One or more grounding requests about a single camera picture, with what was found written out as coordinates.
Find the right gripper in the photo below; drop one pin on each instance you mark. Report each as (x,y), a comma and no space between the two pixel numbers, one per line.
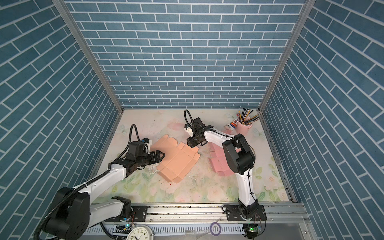
(190,142)

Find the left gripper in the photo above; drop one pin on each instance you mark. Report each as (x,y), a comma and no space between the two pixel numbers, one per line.
(157,155)

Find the orange paper box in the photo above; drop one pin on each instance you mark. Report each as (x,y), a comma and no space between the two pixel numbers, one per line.
(178,161)

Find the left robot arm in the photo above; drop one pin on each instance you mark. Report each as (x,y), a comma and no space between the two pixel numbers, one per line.
(73,211)

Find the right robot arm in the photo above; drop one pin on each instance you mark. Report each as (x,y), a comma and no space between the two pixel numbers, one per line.
(240,158)

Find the pink paper box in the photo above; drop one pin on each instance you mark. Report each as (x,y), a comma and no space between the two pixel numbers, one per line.
(218,161)

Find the pink pencil cup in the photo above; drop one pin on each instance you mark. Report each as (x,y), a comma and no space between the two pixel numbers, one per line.
(242,129)

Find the coloured pencils bundle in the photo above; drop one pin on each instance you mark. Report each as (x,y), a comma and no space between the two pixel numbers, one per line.
(245,116)

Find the white analog clock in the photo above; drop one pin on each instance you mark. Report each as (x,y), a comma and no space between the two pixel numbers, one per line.
(141,233)

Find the purple tape roll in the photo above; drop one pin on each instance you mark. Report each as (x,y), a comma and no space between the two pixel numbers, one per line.
(215,229)

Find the green lit circuit board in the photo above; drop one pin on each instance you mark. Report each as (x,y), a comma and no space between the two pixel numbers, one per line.
(251,231)

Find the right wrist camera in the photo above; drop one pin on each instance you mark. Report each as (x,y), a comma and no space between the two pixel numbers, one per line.
(188,130)

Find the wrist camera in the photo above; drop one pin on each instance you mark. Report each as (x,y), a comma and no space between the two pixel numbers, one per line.
(188,130)
(147,143)

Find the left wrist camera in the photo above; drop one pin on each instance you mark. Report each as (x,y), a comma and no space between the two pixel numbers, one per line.
(147,143)

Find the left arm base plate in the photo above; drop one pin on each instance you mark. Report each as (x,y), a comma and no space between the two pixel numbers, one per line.
(136,214)

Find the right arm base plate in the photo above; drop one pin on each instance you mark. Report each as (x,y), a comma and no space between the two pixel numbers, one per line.
(241,213)

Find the aluminium rail frame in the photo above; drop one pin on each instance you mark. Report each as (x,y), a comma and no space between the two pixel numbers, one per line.
(173,218)

